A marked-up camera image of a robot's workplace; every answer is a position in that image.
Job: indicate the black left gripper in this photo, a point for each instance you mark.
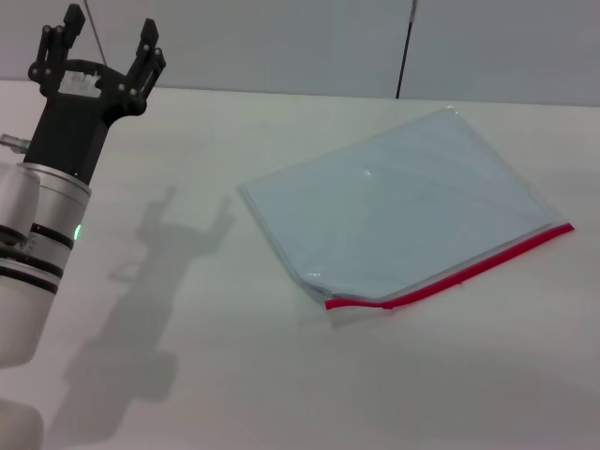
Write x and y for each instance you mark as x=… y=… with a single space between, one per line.
x=70 y=126

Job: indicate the clear document bag red zip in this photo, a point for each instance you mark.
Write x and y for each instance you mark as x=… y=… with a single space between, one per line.
x=398 y=197

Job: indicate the red zip slider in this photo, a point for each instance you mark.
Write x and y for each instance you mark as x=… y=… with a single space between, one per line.
x=388 y=304

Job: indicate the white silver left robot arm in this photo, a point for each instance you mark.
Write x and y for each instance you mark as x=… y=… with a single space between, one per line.
x=28 y=211

